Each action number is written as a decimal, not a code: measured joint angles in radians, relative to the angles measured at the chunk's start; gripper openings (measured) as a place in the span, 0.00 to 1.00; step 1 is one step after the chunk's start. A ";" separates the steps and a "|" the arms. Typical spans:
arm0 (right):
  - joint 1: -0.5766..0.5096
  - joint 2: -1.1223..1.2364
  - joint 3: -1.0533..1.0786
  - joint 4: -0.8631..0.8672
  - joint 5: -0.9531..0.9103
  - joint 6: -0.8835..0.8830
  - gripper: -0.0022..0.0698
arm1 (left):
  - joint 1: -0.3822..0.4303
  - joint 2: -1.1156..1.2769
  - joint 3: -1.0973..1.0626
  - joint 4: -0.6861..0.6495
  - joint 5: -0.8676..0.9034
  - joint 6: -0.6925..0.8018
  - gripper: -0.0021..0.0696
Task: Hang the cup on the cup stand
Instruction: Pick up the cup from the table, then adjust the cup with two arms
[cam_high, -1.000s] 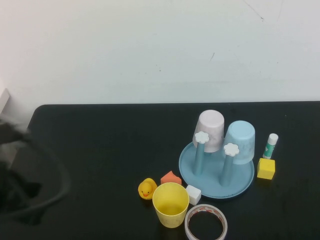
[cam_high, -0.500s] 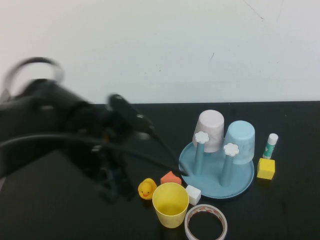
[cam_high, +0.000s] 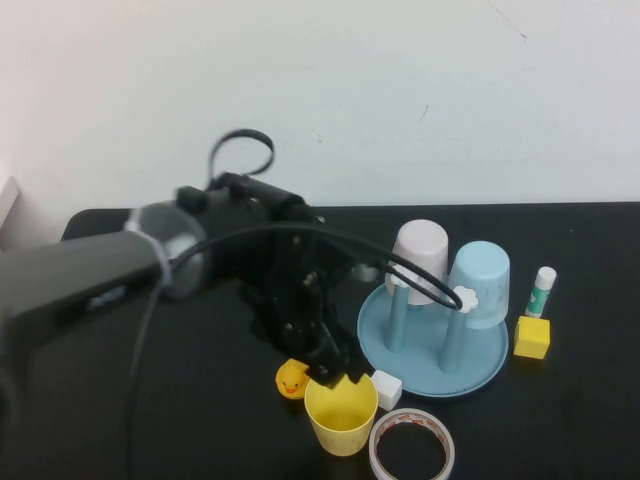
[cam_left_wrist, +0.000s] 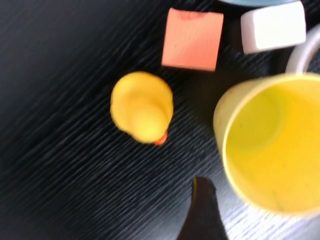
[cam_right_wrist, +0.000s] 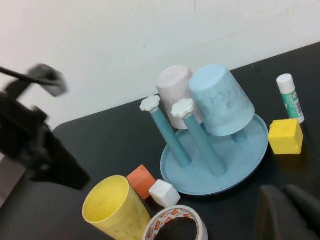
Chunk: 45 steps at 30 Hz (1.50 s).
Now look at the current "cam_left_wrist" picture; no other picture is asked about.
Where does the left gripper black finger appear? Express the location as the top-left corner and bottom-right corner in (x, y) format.
(176, 176), (232, 240)

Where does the yellow plastic cup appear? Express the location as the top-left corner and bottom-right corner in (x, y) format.
(212, 72), (320, 217)

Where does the light blue cup stand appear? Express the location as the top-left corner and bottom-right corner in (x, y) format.
(217, 0), (301, 7)

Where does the yellow rubber duck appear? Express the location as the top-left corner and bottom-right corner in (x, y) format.
(110, 71), (175, 146)

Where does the orange foam cube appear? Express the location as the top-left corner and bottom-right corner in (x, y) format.
(161, 7), (225, 73)

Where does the white tape roll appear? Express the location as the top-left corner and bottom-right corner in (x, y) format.
(284, 24), (320, 76)

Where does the white foam cube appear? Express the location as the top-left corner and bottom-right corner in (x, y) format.
(240, 1), (307, 55)

